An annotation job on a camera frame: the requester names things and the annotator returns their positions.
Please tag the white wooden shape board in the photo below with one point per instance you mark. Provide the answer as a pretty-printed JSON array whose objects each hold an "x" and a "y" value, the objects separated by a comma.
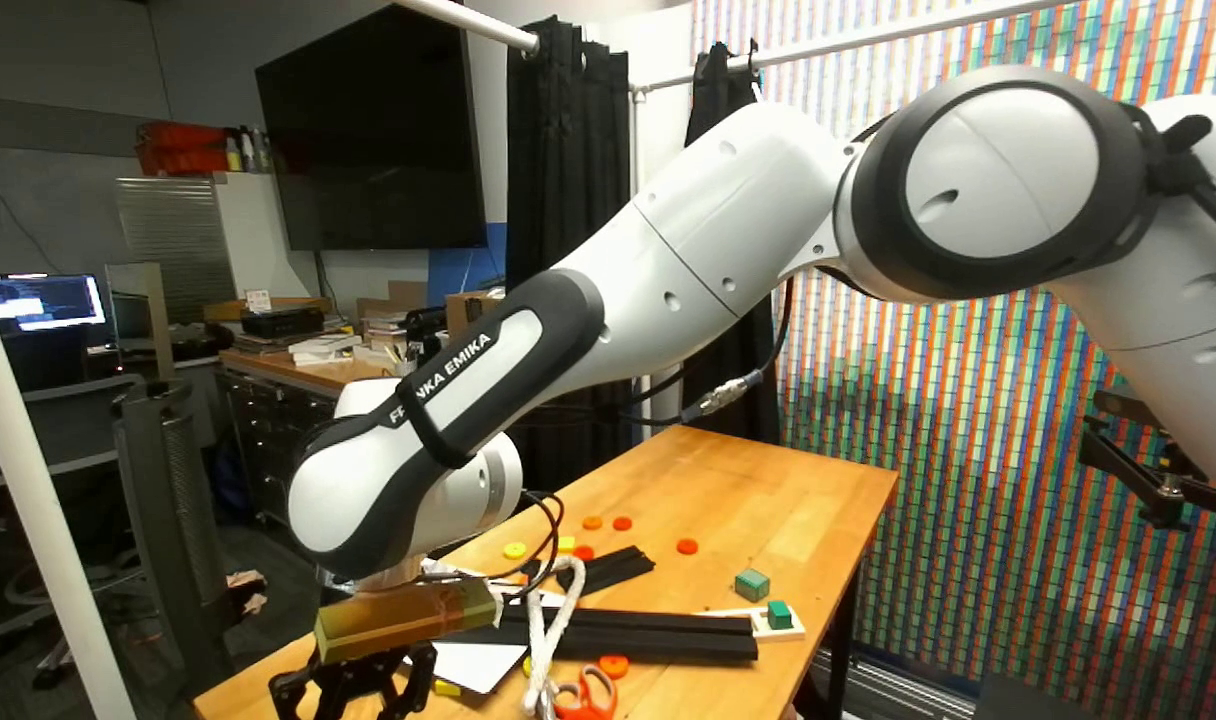
[{"x": 758, "y": 617}]

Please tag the white paper sheet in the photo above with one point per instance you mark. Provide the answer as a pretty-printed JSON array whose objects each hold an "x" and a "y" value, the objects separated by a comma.
[{"x": 479, "y": 667}]

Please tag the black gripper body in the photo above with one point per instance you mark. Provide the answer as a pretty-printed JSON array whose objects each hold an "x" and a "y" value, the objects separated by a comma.
[{"x": 398, "y": 676}]

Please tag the orange handled scissors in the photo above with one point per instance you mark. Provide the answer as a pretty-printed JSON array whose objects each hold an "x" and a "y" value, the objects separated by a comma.
[{"x": 586, "y": 698}]

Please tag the computer monitor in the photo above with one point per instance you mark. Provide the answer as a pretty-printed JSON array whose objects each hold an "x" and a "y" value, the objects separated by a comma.
[{"x": 48, "y": 308}]

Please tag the green cube on board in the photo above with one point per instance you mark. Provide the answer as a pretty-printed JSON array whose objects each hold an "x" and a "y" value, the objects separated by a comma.
[{"x": 778, "y": 613}]

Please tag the green cube loose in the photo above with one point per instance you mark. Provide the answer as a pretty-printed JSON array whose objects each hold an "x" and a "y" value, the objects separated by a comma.
[{"x": 748, "y": 587}]

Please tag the wall mounted black monitor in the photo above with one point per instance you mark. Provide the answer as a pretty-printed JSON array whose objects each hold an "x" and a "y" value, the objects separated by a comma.
[{"x": 374, "y": 136}]

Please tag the black curtain right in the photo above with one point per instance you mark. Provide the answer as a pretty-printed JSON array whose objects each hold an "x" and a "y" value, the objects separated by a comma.
[{"x": 716, "y": 91}]

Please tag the black curtain left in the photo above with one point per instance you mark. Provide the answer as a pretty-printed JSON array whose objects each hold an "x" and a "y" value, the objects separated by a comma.
[{"x": 564, "y": 177}]

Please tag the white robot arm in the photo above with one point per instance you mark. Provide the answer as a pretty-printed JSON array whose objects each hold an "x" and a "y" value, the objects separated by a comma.
[{"x": 994, "y": 183}]

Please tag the red toolbox on shelf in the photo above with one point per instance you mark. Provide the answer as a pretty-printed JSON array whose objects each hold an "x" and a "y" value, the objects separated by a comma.
[{"x": 180, "y": 150}]

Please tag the white pole foreground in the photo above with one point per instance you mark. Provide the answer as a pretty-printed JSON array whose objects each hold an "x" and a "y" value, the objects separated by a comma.
[{"x": 55, "y": 550}]

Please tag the yellow disc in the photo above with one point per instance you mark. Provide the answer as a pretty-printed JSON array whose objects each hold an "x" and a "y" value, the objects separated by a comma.
[{"x": 512, "y": 550}]

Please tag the black curtain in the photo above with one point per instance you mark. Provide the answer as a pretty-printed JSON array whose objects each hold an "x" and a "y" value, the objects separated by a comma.
[
  {"x": 564, "y": 177},
  {"x": 716, "y": 91}
]

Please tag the long black bar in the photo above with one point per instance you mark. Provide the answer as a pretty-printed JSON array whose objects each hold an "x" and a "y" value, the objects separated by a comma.
[{"x": 658, "y": 638}]

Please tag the cardboard box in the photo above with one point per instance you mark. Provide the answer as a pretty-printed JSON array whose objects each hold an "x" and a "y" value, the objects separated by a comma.
[{"x": 464, "y": 308}]

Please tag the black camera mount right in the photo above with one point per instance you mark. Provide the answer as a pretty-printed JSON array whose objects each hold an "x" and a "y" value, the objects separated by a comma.
[{"x": 1167, "y": 486}]

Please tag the office chair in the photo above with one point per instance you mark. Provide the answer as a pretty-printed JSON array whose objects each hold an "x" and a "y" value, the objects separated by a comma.
[{"x": 172, "y": 524}]

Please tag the small black block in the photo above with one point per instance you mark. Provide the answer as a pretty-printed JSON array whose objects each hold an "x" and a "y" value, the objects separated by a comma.
[{"x": 612, "y": 568}]

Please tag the wooden workbench with drawers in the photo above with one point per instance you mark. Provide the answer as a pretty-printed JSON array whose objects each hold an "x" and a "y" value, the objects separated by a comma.
[{"x": 275, "y": 410}]

